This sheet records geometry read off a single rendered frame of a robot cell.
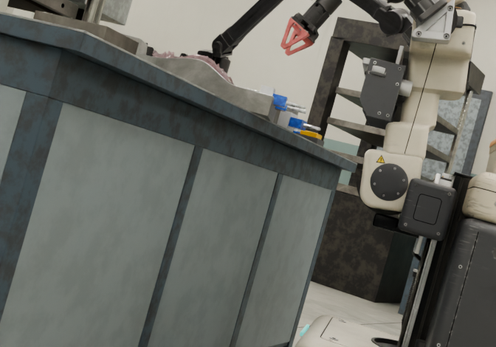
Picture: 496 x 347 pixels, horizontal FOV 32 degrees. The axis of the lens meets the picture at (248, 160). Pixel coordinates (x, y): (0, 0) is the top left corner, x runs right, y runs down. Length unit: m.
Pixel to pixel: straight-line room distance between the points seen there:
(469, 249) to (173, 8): 9.12
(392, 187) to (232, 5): 8.38
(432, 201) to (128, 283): 0.83
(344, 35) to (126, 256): 5.08
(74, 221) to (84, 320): 0.26
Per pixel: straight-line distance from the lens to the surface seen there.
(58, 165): 1.65
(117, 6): 3.35
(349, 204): 6.59
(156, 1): 11.29
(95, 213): 1.81
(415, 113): 2.46
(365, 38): 6.81
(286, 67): 10.07
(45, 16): 2.05
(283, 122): 2.58
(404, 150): 2.41
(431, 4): 2.33
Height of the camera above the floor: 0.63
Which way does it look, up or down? 1 degrees up
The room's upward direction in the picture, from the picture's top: 16 degrees clockwise
